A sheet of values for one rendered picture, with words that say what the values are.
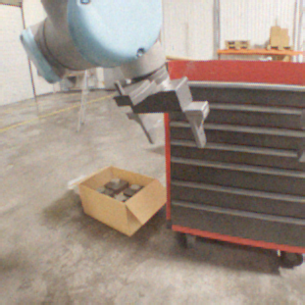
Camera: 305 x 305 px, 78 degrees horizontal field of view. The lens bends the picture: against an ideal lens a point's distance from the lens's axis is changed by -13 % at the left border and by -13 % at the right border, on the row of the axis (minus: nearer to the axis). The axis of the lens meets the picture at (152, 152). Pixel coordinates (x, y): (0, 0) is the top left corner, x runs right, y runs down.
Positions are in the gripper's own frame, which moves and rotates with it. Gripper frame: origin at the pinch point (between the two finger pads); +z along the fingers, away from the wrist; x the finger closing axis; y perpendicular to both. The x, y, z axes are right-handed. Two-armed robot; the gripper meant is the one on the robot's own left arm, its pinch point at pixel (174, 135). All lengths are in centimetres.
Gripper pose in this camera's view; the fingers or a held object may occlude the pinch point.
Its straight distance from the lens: 51.0
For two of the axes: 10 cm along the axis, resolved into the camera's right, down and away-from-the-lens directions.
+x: -7.9, -0.8, 6.1
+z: 3.7, 7.2, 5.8
